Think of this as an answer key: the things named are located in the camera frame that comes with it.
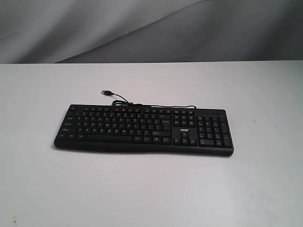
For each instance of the black Acer keyboard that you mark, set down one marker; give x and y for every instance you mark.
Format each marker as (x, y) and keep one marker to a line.
(144, 129)

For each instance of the grey backdrop cloth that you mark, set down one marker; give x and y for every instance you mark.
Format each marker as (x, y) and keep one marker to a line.
(126, 31)

